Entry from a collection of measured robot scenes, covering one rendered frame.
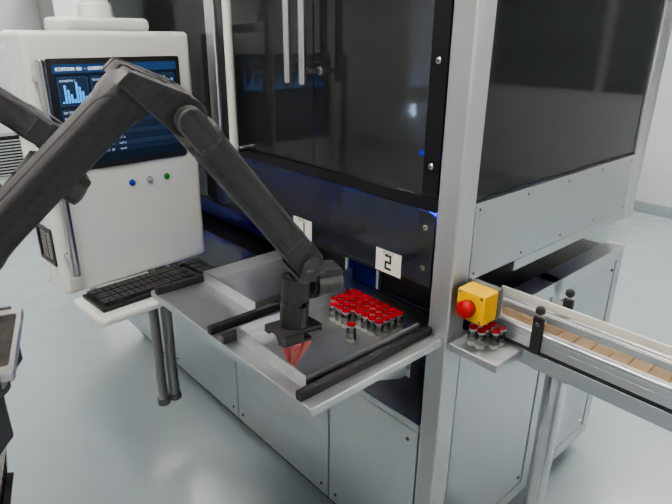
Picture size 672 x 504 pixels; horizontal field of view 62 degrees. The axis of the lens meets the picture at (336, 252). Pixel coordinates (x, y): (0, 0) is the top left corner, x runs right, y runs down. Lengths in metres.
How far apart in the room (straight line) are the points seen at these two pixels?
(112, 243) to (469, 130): 1.17
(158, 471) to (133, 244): 0.91
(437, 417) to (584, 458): 1.16
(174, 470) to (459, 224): 1.55
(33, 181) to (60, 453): 1.87
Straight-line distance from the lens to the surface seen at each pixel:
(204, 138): 0.80
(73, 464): 2.50
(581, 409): 2.39
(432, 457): 1.55
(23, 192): 0.81
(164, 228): 1.95
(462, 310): 1.23
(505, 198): 1.36
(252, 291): 1.56
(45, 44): 1.73
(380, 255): 1.40
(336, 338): 1.32
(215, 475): 2.30
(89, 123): 0.79
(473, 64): 1.17
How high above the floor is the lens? 1.55
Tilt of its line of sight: 21 degrees down
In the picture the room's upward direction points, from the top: 1 degrees clockwise
